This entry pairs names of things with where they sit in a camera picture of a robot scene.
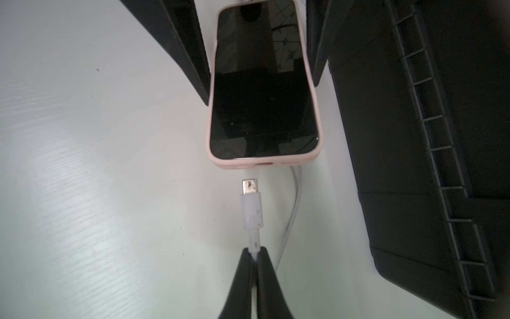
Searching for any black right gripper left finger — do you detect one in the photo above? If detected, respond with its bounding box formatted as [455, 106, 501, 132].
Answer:
[219, 248, 255, 319]

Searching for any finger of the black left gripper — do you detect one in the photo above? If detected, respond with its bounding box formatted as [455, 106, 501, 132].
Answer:
[121, 0, 211, 105]
[305, 0, 355, 86]

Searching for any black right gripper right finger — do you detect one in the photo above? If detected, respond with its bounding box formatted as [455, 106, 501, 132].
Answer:
[255, 247, 294, 319]

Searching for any white charging cable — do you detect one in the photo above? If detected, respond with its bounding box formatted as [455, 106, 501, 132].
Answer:
[240, 165, 304, 272]

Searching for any black phone pink case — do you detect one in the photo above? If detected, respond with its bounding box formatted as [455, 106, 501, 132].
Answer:
[206, 1, 324, 169]

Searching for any black toolbox yellow handle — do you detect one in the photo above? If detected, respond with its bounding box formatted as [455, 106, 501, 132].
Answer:
[329, 1, 509, 318]

